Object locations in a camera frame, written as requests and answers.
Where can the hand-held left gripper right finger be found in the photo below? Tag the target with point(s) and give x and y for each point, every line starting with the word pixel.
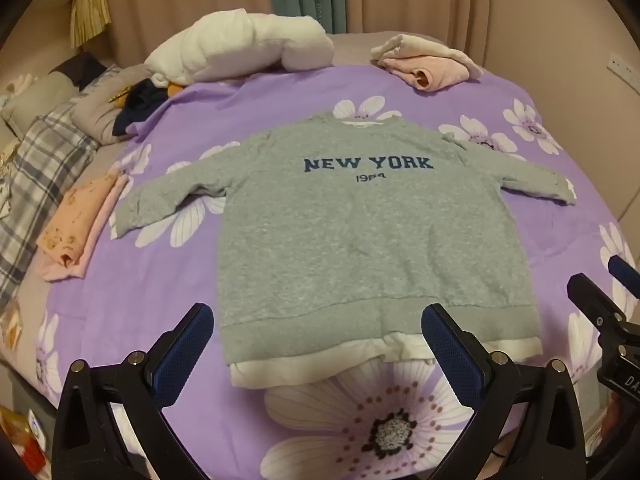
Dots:
pixel 446 355

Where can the white wall socket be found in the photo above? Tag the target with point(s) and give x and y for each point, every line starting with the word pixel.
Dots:
pixel 622 67

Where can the beige pillow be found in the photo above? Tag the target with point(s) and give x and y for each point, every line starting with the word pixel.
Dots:
pixel 35 102

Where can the cream folded garment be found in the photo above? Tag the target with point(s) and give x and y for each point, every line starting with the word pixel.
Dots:
pixel 415 45

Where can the white pillow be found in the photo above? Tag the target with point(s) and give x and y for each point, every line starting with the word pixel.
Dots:
pixel 240 45

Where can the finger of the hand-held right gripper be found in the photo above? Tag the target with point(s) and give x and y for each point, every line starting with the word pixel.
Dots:
pixel 624 269
pixel 592 302

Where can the red and yellow packaging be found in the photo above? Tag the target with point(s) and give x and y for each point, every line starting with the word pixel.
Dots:
pixel 20 440

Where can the grey pillow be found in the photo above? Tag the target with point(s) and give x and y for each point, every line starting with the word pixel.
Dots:
pixel 107 110

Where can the straw-coloured fringe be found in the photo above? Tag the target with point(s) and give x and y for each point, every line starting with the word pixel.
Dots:
pixel 90 10

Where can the dark cloth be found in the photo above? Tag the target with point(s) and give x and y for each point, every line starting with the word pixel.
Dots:
pixel 80 70

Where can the navy cloth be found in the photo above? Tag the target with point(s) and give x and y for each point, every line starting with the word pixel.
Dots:
pixel 140 105

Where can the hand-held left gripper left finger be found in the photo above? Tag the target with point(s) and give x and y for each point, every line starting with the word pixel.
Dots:
pixel 183 355

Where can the pink folded garment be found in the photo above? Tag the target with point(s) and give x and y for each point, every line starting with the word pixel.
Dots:
pixel 440 72

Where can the grey sweatshirt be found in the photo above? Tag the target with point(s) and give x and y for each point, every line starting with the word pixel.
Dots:
pixel 350 240

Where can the plaid cloth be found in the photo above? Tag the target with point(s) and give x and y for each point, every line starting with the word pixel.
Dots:
pixel 35 175

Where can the purple floral bedsheet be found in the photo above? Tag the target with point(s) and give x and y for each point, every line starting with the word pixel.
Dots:
pixel 300 90

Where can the peach patterned folded garment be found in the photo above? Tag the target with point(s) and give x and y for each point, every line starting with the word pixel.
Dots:
pixel 75 220

